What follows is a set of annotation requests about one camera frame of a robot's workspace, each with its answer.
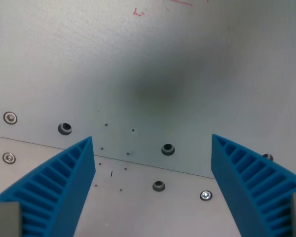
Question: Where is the silver hex socket screw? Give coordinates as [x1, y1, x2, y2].
[199, 190, 213, 201]
[3, 111, 18, 125]
[2, 152, 16, 164]

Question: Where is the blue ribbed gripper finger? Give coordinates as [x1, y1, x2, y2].
[211, 134, 296, 237]
[0, 136, 96, 237]

